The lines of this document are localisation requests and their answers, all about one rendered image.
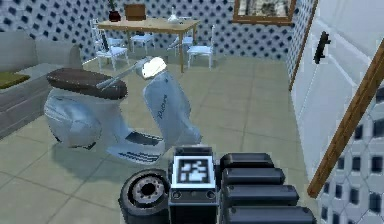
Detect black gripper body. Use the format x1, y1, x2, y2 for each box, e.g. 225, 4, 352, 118
118, 168, 172, 224

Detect silver blue motor scooter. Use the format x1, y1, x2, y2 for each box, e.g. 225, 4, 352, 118
43, 56, 203, 166

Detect white wooden chair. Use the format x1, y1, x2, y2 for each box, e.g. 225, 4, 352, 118
129, 32, 156, 56
89, 17, 125, 51
186, 23, 216, 70
166, 34, 195, 58
94, 27, 130, 72

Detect grey sofa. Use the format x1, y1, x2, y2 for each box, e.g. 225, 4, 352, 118
0, 29, 84, 140

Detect light wooden table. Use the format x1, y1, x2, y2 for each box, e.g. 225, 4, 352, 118
97, 17, 202, 74

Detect olive green cushion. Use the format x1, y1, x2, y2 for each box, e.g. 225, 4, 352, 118
0, 71, 31, 90

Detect clear glass carafe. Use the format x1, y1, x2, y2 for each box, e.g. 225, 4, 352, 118
167, 4, 181, 24

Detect dark red plant pot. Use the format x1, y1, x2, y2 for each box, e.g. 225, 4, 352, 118
107, 0, 122, 23

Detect brown box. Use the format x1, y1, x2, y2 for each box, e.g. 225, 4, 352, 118
123, 3, 148, 22

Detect white room door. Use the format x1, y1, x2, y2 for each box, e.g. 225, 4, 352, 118
289, 0, 384, 184

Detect wooden framed picture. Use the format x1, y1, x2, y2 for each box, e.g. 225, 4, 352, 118
231, 0, 298, 26

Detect black door handle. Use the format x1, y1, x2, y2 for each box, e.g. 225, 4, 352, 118
313, 31, 332, 65

